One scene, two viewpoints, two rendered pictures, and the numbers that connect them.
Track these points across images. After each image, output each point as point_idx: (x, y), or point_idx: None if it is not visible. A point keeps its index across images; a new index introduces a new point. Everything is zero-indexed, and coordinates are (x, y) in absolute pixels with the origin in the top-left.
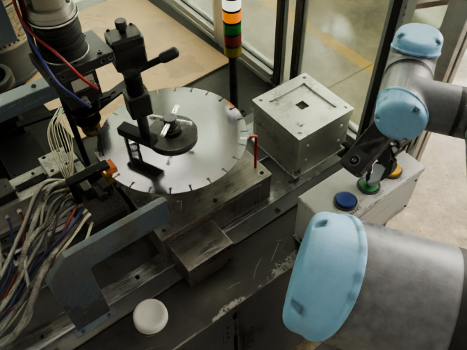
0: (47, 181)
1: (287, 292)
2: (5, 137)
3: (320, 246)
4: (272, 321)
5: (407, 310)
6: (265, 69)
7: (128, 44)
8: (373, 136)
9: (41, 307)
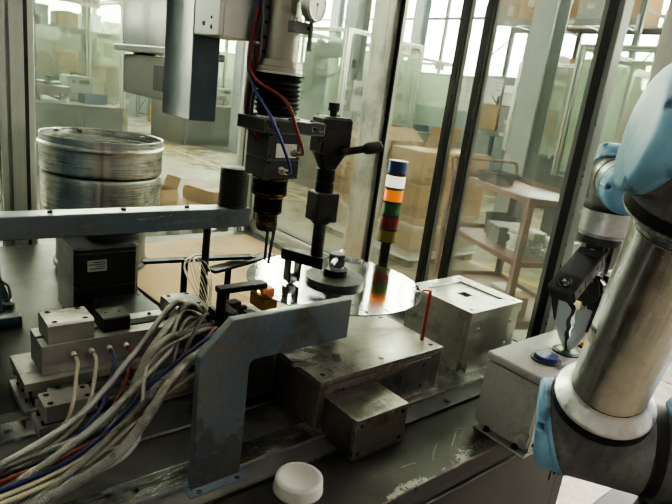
0: (182, 300)
1: (621, 175)
2: (110, 290)
3: None
4: None
5: None
6: None
7: (339, 123)
8: (580, 261)
9: (135, 462)
